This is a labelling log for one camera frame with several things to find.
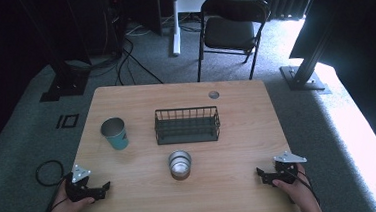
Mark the grey round table grommet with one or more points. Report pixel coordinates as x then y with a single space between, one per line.
213 94

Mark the person's left hand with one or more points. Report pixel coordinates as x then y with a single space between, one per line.
63 208

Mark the person's right hand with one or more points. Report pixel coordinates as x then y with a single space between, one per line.
293 189

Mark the white desk leg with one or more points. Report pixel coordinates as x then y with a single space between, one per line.
175 23

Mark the black metal stand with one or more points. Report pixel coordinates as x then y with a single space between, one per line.
64 83
304 74

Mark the black folding chair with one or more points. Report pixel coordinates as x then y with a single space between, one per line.
229 33

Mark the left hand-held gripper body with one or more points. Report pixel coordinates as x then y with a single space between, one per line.
78 190

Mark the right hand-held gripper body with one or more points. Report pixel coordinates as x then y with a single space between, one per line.
285 169

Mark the teal metal cup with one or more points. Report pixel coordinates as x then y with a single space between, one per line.
116 134

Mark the silver metal cup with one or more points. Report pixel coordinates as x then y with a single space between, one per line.
180 165

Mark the white desk top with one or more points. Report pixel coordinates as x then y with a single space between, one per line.
195 3

